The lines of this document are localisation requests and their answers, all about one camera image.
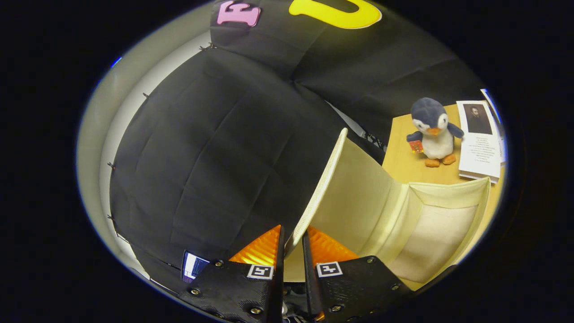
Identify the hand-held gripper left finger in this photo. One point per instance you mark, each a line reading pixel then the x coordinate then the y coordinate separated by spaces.
pixel 278 287

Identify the lit computer monitor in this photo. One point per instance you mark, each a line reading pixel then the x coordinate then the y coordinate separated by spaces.
pixel 193 267

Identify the white portrait cover book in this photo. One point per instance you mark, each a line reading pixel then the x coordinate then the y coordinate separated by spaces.
pixel 482 152

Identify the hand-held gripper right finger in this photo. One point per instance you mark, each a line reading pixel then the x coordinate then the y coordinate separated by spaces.
pixel 311 291

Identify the beige fabric storage box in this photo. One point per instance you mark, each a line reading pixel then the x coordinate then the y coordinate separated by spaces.
pixel 358 193

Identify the blue penguin plush toy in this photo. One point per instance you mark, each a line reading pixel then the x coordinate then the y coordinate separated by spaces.
pixel 435 139

